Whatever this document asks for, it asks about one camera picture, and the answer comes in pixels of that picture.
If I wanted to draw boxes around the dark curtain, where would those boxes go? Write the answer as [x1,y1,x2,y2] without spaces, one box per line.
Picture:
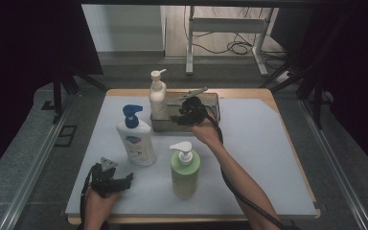
[269,0,368,180]
[0,0,105,186]

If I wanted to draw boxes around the grey metal mesh basket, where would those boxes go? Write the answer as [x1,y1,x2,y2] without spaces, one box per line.
[149,91,221,134]

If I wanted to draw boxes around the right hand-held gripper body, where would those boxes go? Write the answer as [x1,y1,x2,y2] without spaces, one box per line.
[178,86,210,127]

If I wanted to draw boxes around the black metal stand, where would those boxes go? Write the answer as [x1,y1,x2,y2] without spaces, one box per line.
[260,60,334,129]
[51,72,109,125]

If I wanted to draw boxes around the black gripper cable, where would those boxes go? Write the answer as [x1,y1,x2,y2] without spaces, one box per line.
[204,106,286,230]
[78,166,96,230]

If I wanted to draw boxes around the aluminium floor rail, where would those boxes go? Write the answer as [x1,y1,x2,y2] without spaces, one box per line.
[298,99,368,230]
[0,95,77,230]

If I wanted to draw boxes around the cream pump bottle orange label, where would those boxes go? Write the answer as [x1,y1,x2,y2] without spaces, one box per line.
[148,68,168,121]

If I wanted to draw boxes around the white bottle with blue pump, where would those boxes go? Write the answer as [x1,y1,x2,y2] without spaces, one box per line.
[115,103,158,167]

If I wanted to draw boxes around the person's right hand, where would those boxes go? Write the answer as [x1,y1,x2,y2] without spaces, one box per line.
[189,118,225,150]

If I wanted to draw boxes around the green bottle with white pump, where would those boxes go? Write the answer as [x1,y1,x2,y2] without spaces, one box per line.
[169,141,201,199]

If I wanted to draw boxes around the white desk frame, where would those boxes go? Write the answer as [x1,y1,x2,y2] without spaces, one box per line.
[185,5,274,77]

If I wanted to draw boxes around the black floor cables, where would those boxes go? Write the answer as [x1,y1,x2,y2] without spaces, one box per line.
[191,6,290,70]

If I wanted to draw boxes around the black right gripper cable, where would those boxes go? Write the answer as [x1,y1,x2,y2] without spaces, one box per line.
[204,106,286,230]

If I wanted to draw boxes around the white cabinet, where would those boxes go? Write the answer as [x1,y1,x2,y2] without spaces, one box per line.
[81,4,167,54]

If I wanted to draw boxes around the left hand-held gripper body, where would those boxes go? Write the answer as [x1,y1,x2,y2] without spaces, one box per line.
[89,156,126,197]

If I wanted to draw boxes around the light blue table mat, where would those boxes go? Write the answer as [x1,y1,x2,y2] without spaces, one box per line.
[65,95,319,219]

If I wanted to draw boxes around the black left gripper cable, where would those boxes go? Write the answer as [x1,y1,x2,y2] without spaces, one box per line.
[78,166,96,230]

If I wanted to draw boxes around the person's left hand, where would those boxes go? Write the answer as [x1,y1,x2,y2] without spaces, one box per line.
[83,186,121,223]

